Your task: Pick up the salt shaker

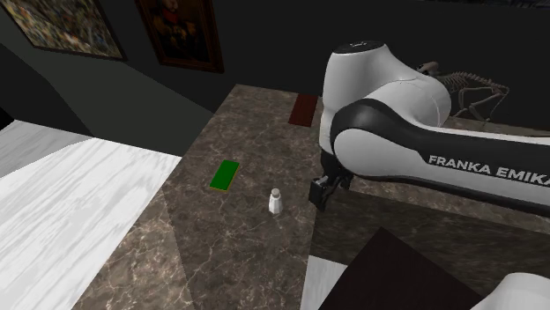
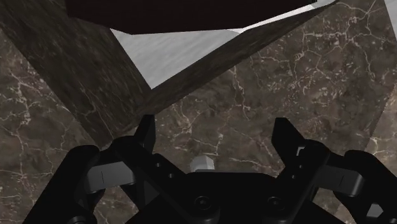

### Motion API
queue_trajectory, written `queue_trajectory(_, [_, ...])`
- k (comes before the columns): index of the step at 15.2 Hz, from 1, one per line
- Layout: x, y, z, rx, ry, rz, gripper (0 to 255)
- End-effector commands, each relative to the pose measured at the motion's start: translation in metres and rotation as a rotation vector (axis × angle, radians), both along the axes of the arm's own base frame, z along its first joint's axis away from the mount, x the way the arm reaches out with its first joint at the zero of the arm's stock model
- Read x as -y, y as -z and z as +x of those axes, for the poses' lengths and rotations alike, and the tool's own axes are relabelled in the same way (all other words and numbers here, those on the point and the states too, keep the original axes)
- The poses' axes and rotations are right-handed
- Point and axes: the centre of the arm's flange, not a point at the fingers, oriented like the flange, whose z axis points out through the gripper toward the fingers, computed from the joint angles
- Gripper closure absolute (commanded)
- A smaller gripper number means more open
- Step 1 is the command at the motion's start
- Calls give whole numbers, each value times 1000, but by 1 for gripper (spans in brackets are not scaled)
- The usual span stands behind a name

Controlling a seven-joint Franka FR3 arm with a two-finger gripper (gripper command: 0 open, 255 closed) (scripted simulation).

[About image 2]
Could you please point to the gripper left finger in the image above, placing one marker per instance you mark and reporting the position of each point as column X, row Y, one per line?
column 139, row 167

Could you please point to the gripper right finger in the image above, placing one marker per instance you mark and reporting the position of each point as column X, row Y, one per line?
column 310, row 164

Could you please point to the small grey white cylinder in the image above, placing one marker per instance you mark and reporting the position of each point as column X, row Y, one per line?
column 202, row 163

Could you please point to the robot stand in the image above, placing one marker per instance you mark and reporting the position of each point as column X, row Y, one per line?
column 186, row 15

